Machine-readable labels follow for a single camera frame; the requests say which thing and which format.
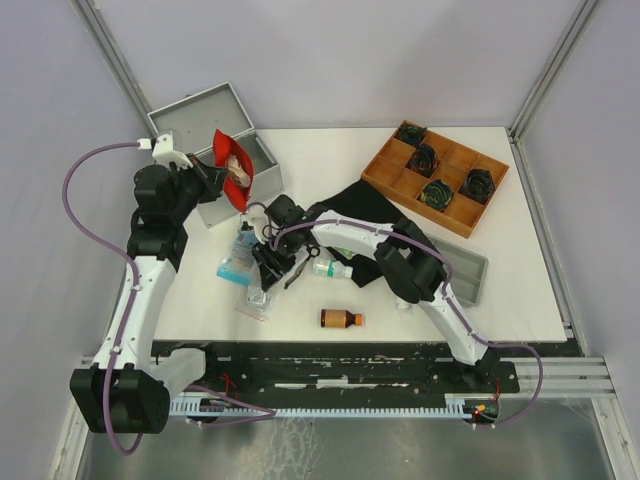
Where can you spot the dark rolled item compartment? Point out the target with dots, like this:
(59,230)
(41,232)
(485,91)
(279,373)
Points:
(410,134)
(423,161)

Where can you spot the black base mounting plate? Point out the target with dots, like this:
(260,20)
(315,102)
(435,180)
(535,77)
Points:
(328,375)

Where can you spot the black rolled item right compartment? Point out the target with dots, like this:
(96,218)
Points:
(478,186)

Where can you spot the red first aid kit pouch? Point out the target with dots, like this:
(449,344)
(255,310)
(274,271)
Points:
(223,146)

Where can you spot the grey plastic divided tray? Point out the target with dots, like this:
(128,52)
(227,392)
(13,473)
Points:
(469,271)

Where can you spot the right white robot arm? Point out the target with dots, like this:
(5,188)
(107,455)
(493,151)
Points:
(414,270)

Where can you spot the dark rolled item top compartment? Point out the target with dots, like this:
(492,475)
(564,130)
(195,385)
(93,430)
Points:
(410,134)

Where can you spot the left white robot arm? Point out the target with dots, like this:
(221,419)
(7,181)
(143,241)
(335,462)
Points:
(126,391)

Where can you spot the clear bottle green label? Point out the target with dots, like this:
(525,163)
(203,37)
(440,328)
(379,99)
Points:
(331,269)

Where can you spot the brown medicine bottle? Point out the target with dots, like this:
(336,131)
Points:
(332,318)

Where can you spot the light blue cable duct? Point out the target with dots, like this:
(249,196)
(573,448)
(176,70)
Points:
(205,406)

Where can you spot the brown wooden compartment tray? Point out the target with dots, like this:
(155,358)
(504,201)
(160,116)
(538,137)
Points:
(388,173)

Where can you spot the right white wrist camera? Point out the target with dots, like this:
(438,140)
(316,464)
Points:
(257,222)

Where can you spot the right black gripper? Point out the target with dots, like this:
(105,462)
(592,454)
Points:
(270,272)

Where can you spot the small zip bag of packets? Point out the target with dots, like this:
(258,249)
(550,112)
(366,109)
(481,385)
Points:
(255,303)

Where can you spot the green small sachet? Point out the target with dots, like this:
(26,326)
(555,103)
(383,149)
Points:
(348,254)

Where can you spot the black folded cloth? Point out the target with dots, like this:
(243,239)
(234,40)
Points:
(362,202)

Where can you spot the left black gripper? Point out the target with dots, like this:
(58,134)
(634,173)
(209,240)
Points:
(211,178)

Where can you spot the light blue mask packet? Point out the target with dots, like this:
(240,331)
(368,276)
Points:
(237,266)

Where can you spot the green dark rolled item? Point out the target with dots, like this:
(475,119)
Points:
(437,194)

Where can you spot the beige gauze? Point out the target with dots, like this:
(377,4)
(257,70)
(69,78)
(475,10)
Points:
(237,173)

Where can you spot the white blue tube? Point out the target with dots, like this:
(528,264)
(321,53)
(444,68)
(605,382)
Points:
(403,306)

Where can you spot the black handled scissors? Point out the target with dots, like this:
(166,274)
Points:
(302,260)

